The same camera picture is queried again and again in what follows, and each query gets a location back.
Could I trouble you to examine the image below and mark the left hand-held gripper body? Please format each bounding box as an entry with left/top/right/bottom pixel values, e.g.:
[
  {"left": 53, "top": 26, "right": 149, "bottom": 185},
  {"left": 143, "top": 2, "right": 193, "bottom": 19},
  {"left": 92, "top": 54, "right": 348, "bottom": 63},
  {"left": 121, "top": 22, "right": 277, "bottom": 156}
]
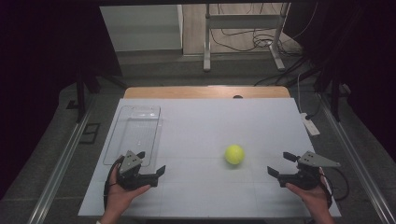
[{"left": 116, "top": 150, "right": 160, "bottom": 191}]

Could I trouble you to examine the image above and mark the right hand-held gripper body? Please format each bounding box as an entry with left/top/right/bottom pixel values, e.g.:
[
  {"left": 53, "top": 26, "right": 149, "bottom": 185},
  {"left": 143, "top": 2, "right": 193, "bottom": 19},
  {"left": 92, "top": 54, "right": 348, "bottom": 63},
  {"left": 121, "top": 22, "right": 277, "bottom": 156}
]
[{"left": 277, "top": 150, "right": 342, "bottom": 191}]

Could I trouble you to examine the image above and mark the clear plastic container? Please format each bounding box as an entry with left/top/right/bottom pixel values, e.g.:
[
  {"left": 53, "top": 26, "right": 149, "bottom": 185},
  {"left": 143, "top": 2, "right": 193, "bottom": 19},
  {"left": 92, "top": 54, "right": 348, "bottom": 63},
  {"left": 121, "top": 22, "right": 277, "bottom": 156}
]
[{"left": 102, "top": 105, "right": 163, "bottom": 168}]

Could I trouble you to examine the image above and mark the yellow tennis ball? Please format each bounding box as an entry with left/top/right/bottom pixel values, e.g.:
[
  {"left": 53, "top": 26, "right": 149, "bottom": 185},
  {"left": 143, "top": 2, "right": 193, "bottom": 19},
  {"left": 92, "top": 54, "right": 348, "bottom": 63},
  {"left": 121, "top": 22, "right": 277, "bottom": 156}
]
[{"left": 224, "top": 144, "right": 246, "bottom": 166}]

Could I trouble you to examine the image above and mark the person's right hand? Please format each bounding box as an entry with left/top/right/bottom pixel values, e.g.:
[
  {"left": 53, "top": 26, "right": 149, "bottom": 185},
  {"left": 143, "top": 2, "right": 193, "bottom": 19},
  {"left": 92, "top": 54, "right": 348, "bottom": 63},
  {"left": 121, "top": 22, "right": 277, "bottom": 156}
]
[{"left": 285, "top": 167, "right": 332, "bottom": 217}]

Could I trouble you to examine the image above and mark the person's left hand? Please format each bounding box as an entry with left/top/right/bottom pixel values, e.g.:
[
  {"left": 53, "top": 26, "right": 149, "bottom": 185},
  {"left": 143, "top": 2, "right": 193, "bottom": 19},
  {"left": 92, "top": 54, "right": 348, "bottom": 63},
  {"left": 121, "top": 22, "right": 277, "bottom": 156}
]
[{"left": 104, "top": 163, "right": 152, "bottom": 218}]

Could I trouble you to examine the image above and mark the white power strip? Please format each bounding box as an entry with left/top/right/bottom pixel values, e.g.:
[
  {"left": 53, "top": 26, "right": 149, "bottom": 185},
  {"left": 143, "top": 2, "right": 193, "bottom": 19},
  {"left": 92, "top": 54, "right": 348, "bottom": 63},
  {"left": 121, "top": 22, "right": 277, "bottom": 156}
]
[{"left": 300, "top": 112, "right": 321, "bottom": 137}]

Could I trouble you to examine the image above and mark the white foam board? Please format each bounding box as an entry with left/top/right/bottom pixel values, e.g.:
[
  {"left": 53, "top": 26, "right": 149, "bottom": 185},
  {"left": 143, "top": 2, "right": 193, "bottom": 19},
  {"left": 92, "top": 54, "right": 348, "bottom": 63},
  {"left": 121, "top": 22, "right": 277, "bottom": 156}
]
[{"left": 78, "top": 97, "right": 342, "bottom": 218}]

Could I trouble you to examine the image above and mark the black metal stand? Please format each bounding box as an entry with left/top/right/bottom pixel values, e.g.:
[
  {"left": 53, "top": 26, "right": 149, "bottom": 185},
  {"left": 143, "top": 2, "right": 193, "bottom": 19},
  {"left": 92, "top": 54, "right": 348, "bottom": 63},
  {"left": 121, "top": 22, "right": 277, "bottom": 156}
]
[
  {"left": 313, "top": 70, "right": 353, "bottom": 123},
  {"left": 65, "top": 67, "right": 129, "bottom": 124}
]

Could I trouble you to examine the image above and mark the dark curtain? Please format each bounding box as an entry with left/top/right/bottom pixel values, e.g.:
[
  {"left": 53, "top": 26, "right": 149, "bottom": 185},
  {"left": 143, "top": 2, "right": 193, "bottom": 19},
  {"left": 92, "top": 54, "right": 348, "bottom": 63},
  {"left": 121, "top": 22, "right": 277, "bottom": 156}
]
[
  {"left": 0, "top": 0, "right": 123, "bottom": 201},
  {"left": 283, "top": 0, "right": 396, "bottom": 154}
]

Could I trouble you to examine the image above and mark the white cabinet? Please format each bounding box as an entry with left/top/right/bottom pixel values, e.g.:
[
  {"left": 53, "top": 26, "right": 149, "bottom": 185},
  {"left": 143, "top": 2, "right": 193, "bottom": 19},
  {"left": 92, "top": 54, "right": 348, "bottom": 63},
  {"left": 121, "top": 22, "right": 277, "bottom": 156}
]
[{"left": 99, "top": 4, "right": 184, "bottom": 52}]

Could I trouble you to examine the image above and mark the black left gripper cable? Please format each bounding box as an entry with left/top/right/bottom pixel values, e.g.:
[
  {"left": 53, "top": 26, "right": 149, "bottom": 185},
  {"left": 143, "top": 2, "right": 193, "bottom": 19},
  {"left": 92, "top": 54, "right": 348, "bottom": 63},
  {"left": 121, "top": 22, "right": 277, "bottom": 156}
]
[{"left": 103, "top": 156, "right": 125, "bottom": 210}]

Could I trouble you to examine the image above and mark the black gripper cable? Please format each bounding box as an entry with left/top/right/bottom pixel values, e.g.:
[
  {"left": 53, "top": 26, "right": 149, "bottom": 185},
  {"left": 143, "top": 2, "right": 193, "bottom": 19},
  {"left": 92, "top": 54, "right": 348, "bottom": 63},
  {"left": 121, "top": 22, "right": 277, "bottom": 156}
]
[
  {"left": 319, "top": 167, "right": 350, "bottom": 209},
  {"left": 103, "top": 156, "right": 125, "bottom": 210}
]

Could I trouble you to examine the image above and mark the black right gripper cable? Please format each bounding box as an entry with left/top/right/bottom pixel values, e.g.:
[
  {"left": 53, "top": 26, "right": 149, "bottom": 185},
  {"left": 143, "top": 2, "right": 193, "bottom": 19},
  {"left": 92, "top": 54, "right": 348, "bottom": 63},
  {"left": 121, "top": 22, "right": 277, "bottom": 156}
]
[{"left": 319, "top": 167, "right": 350, "bottom": 209}]

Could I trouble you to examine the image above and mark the black plug cable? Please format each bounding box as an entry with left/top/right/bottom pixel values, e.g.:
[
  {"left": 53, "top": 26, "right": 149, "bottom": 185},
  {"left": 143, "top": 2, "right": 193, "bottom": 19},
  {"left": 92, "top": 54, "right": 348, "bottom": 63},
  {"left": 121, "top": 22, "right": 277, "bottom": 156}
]
[{"left": 305, "top": 101, "right": 323, "bottom": 121}]

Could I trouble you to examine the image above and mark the black rectangular floor frame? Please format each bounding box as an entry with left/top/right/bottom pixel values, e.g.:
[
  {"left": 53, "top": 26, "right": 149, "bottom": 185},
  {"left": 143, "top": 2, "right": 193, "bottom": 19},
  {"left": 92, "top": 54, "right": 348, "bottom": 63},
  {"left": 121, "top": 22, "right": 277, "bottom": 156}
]
[{"left": 78, "top": 122, "right": 102, "bottom": 145}]

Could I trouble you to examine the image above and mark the aluminium rail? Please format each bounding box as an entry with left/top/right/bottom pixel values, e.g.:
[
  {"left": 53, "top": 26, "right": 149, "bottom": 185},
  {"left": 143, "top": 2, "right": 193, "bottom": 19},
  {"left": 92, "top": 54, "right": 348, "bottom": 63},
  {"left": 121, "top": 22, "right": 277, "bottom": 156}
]
[
  {"left": 27, "top": 110, "right": 96, "bottom": 224},
  {"left": 318, "top": 92, "right": 396, "bottom": 224}
]

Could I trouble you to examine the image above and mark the white power cable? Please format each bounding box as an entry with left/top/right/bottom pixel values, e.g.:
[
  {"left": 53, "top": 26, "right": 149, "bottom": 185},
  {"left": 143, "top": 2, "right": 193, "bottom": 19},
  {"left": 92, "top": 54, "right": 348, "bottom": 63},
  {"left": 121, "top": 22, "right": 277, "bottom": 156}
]
[{"left": 296, "top": 72, "right": 304, "bottom": 115}]

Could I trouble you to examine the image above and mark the bundle of black floor cables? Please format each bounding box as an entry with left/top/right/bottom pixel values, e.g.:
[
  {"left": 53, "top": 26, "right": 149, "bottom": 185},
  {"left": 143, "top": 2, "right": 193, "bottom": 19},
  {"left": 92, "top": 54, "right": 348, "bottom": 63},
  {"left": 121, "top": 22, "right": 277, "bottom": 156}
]
[{"left": 209, "top": 2, "right": 319, "bottom": 58}]

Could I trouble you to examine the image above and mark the white metal desk frame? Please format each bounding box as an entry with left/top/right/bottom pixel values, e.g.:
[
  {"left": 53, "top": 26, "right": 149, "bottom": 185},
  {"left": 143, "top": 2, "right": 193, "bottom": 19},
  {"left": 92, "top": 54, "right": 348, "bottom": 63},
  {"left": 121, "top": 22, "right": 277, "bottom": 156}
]
[{"left": 203, "top": 2, "right": 291, "bottom": 73}]

